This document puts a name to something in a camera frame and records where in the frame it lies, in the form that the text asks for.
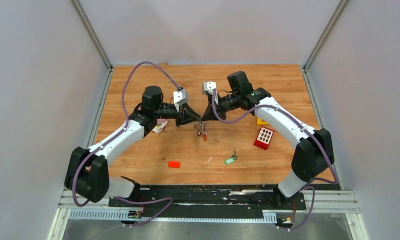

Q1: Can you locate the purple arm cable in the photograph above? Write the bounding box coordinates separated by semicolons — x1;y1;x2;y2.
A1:
71;60;184;229
211;88;339;232

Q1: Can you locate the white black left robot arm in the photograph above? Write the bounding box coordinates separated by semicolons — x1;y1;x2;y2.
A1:
64;85;200;207

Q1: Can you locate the small pink white box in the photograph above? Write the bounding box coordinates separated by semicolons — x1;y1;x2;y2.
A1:
152;118;169;135

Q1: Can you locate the small orange red block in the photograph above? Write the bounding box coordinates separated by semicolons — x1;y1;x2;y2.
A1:
168;161;181;169

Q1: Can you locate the yellow plastic piece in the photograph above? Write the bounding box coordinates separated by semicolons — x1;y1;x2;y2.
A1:
256;117;268;125

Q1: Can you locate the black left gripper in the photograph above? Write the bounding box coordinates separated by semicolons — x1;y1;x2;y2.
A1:
155;103;202;128

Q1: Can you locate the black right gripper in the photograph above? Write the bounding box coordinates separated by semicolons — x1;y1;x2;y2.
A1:
202;92;240;122

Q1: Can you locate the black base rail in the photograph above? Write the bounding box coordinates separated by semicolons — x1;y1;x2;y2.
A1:
129;182;306;219

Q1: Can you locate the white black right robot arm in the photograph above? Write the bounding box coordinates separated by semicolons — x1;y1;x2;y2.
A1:
202;71;338;209

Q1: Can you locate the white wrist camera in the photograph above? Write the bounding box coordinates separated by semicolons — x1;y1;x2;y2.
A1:
173;89;189;111
202;81;217;96

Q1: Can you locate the key with green tag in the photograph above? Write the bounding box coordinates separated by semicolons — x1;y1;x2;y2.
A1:
224;149;238;165

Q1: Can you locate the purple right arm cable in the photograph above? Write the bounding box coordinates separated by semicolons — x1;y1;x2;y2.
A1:
211;88;339;232

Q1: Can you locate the metal key organizer red handle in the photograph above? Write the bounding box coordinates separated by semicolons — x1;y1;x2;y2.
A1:
194;120;207;142

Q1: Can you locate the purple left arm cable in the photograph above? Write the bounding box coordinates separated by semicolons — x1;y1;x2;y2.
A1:
71;60;184;229

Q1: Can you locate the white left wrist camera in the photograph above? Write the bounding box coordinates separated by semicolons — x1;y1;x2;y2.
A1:
173;89;189;111

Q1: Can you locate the red tray with white slots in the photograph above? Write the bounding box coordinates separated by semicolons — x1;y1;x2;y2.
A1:
253;126;274;150

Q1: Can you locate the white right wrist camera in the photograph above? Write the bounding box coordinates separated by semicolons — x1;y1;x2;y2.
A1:
202;81;217;96

